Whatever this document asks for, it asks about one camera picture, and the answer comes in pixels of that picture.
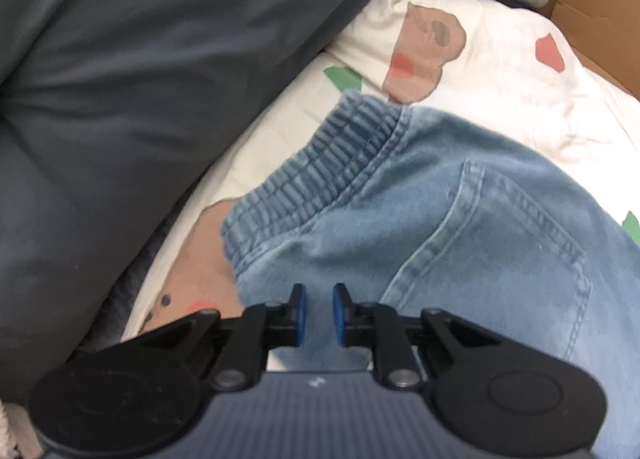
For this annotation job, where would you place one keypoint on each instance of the blue denim jeans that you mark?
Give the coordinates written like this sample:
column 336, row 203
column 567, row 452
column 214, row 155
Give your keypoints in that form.
column 475, row 239

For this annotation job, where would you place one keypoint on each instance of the brown cardboard sheet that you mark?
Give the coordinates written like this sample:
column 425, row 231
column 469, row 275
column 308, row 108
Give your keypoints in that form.
column 600, row 4

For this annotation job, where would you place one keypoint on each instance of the cream bear print blanket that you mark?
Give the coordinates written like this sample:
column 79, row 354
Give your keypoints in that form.
column 500, row 64

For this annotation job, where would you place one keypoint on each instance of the dark grey pillow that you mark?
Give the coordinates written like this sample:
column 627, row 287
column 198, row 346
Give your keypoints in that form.
column 125, row 114

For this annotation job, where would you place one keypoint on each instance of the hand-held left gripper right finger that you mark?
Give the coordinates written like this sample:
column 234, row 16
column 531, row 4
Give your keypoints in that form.
column 340, row 316

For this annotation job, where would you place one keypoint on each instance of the white fluffy cloth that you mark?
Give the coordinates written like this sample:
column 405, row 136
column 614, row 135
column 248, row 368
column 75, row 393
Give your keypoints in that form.
column 10, row 431

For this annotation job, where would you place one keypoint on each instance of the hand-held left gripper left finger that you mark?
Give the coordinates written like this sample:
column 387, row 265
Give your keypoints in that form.
column 298, row 316

